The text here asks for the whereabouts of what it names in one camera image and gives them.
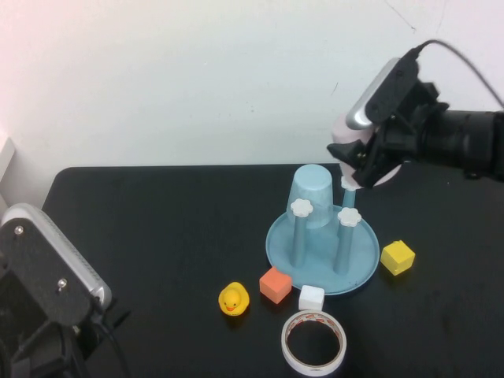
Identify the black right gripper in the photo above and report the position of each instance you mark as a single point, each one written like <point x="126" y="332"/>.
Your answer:
<point x="405" y="130"/>

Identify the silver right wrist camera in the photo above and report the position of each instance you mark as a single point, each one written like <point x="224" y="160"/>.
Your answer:
<point x="388" y="86"/>

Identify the orange foam cube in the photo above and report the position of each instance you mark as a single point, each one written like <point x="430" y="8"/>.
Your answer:
<point x="275" y="285"/>

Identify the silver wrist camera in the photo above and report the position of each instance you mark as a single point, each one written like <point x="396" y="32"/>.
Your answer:
<point x="43" y="267"/>
<point x="388" y="86"/>

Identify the white double-sided tape roll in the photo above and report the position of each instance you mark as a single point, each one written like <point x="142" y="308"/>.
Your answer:
<point x="311" y="369"/>

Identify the blue cup stand with pegs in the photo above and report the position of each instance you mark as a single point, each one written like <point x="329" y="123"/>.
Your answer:
<point x="315" y="267"/>

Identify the pink plastic cup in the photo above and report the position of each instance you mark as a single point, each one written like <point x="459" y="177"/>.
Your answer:
<point x="339" y="132"/>

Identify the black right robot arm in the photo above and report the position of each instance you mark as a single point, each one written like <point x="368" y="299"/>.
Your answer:
<point x="468" y="139"/>

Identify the yellow foam cube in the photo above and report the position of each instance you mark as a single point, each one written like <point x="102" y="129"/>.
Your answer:
<point x="397" y="258"/>

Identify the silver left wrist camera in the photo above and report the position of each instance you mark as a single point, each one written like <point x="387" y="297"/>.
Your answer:
<point x="43" y="267"/>

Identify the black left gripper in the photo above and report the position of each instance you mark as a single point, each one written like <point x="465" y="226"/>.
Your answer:
<point x="35" y="354"/>

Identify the yellow rubber duck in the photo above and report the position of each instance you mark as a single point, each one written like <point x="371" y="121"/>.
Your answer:
<point x="233" y="301"/>

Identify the white foam cube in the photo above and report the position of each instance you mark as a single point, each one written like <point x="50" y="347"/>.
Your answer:
<point x="311" y="298"/>

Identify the light blue plastic cup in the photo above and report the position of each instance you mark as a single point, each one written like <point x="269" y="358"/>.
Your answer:
<point x="313" y="185"/>

